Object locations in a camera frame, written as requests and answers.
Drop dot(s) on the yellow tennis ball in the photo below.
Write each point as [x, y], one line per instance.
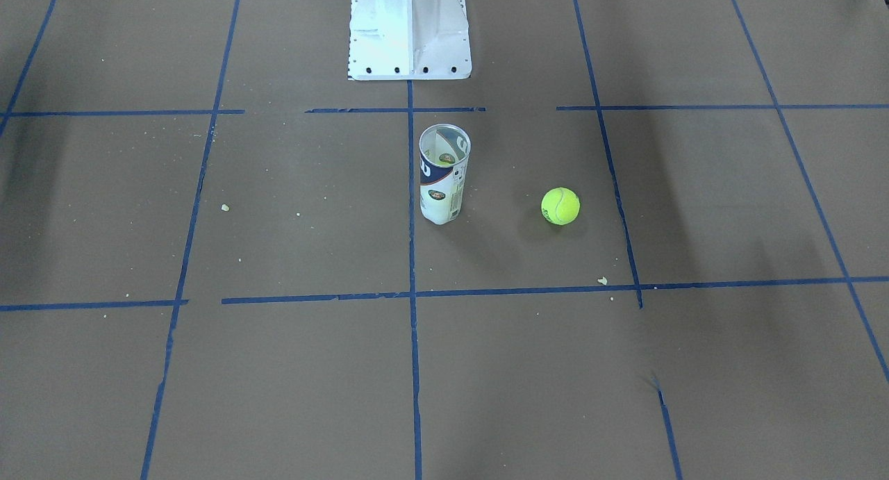
[560, 206]

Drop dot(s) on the clear tennis ball can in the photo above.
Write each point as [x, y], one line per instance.
[444, 151]

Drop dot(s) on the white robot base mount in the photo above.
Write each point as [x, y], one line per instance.
[398, 40]

